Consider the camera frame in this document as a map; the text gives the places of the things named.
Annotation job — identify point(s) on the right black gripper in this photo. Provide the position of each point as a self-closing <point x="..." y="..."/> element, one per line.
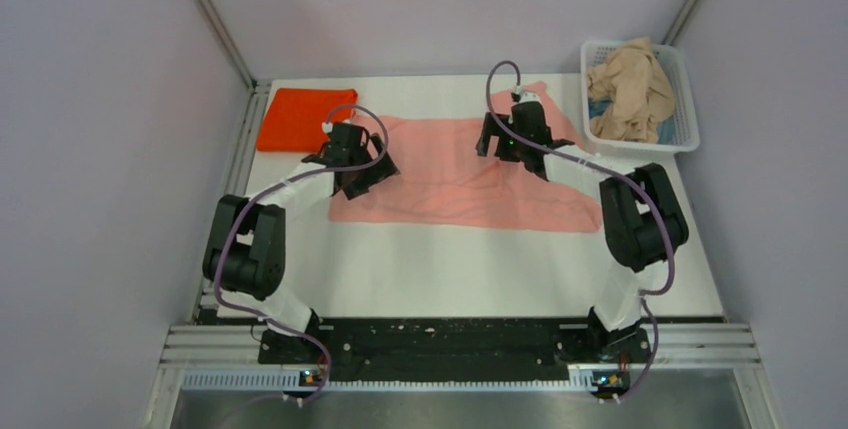
<point x="502" y="152"/>

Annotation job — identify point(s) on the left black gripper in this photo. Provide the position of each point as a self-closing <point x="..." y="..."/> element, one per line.
<point x="375" y="174"/>

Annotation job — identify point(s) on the pink t shirt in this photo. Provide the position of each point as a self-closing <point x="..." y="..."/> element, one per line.
<point x="442" y="180"/>

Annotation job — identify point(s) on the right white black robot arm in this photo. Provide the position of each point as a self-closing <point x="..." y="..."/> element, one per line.
<point x="642" y="221"/>

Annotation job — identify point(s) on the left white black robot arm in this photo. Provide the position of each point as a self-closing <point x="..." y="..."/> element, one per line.
<point x="257" y="287"/>

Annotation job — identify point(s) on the folded orange t shirt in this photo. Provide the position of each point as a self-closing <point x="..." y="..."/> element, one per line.
<point x="293" y="121"/>

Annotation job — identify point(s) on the blue garment in basket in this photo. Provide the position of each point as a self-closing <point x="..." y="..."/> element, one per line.
<point x="596" y="108"/>

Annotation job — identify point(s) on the beige crumpled t shirt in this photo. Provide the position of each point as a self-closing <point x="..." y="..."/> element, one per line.
<point x="639" y="94"/>

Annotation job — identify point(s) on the white plastic basket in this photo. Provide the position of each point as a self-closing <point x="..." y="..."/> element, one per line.
<point x="677" y="134"/>

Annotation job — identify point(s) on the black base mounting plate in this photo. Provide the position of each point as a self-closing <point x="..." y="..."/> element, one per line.
<point x="466" y="350"/>

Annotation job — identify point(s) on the left controller board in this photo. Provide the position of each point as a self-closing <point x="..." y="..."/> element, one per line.
<point x="311" y="378"/>

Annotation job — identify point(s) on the controller board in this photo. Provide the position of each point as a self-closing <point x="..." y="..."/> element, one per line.
<point x="605" y="381"/>
<point x="311" y="378"/>

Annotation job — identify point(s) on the right controller board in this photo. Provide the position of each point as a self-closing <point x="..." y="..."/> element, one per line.
<point x="605" y="381"/>

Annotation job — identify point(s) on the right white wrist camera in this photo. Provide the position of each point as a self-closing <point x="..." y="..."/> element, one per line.
<point x="520" y="94"/>

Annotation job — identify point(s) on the left aluminium frame rail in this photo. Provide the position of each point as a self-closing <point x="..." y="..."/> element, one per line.
<point x="222" y="254"/>

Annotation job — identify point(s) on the aluminium frame rail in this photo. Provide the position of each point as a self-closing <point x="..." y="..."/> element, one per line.
<point x="222" y="254"/>
<point x="226" y="357"/>

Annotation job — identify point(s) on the left corner aluminium post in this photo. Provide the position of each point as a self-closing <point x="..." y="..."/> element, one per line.
<point x="226" y="42"/>

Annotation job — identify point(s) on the aluminium frame rail front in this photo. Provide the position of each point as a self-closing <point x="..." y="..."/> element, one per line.
<point x="226" y="357"/>

